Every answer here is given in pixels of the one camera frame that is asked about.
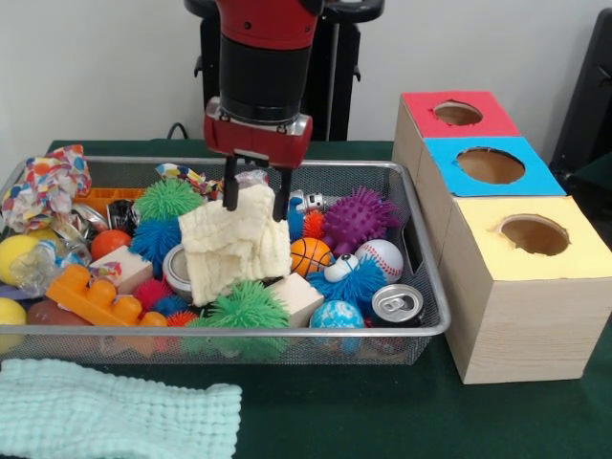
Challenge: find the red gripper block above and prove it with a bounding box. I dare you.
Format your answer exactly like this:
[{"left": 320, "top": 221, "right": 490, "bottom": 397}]
[{"left": 203, "top": 98, "right": 314, "bottom": 223}]

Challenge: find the cream yellow muslin cloth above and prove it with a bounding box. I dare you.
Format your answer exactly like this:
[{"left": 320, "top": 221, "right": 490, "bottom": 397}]
[{"left": 178, "top": 184, "right": 293, "bottom": 307}]

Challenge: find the purple spiky ball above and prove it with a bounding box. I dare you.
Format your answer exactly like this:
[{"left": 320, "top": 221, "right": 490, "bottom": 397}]
[{"left": 322, "top": 187, "right": 400, "bottom": 257}]

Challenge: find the mint green muslin cloth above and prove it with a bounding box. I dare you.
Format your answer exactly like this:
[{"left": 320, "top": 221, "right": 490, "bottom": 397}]
[{"left": 0, "top": 359, "right": 243, "bottom": 459}]

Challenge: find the clear mesh bin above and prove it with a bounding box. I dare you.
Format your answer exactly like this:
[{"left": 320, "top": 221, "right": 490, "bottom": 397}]
[{"left": 0, "top": 153, "right": 452, "bottom": 366}]

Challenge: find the wooden box with three holes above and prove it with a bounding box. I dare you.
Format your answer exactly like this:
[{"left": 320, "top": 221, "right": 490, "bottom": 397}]
[{"left": 392, "top": 90, "right": 612, "bottom": 385}]

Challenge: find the small orange basketball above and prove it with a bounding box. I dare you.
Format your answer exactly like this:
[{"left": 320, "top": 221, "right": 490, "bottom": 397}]
[{"left": 290, "top": 237, "right": 334, "bottom": 278}]

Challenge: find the small green spiky ball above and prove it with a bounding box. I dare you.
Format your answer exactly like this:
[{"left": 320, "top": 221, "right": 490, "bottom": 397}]
[{"left": 134, "top": 178, "right": 207, "bottom": 224}]

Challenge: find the blue spiky ball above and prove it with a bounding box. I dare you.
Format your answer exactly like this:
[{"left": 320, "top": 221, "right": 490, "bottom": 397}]
[
  {"left": 308, "top": 253, "right": 388, "bottom": 317},
  {"left": 130, "top": 220, "right": 185, "bottom": 278}
]

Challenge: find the wooden cube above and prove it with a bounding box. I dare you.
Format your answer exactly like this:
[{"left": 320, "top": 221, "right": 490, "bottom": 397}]
[{"left": 268, "top": 275, "right": 326, "bottom": 329}]

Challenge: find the large green spiky ball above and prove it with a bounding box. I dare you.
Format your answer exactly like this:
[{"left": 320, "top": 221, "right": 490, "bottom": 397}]
[{"left": 191, "top": 280, "right": 291, "bottom": 334}]

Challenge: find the white baseball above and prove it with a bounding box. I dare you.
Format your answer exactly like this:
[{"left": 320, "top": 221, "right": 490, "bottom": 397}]
[{"left": 356, "top": 240, "right": 405, "bottom": 286}]

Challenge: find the small globe ball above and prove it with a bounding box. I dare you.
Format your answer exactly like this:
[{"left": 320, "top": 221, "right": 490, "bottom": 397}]
[{"left": 309, "top": 301, "right": 365, "bottom": 332}]

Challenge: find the silver can with pull tab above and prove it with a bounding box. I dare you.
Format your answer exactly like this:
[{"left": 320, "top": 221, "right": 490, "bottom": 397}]
[{"left": 371, "top": 284, "right": 424, "bottom": 329}]

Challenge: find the orange plastic toy piece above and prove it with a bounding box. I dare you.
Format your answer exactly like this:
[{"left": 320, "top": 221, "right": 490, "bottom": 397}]
[{"left": 46, "top": 264, "right": 164, "bottom": 328}]

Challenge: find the dark green table cloth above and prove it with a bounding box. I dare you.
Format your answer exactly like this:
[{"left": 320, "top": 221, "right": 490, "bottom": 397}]
[{"left": 0, "top": 139, "right": 612, "bottom": 459}]

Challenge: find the black chair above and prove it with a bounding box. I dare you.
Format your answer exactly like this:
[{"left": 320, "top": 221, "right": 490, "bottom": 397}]
[{"left": 550, "top": 8, "right": 612, "bottom": 187}]

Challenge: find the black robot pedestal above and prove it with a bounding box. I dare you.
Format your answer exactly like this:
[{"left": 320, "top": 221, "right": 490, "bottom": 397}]
[{"left": 185, "top": 0, "right": 385, "bottom": 142}]

